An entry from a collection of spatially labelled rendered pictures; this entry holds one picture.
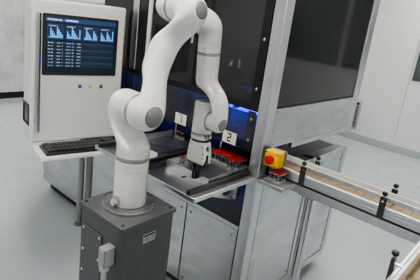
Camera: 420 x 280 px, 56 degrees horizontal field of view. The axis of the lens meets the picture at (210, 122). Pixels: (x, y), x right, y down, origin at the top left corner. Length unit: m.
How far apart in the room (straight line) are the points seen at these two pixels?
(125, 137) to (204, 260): 1.04
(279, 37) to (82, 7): 1.06
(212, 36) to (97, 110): 1.06
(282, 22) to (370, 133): 4.92
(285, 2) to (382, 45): 4.75
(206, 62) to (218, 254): 1.06
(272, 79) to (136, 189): 0.75
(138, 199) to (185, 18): 0.65
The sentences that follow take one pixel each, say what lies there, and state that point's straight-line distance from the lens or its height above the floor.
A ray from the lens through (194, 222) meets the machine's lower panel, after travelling 2.21.
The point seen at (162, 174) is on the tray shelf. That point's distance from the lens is 1.77.
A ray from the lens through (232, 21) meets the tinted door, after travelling 1.90.
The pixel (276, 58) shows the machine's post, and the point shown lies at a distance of 1.73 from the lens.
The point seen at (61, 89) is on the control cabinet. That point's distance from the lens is 2.27.
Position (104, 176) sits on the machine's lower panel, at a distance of 2.81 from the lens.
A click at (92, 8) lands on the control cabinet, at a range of 2.26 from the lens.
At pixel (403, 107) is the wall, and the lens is 6.33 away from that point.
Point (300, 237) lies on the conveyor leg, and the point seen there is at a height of 0.62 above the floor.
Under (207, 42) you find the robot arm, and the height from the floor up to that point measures 1.47.
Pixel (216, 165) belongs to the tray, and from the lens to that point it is 1.92.
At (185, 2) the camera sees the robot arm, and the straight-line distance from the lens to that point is 1.37.
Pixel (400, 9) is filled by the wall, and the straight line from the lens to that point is 6.38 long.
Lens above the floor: 1.57
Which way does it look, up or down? 15 degrees down
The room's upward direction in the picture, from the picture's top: 8 degrees clockwise
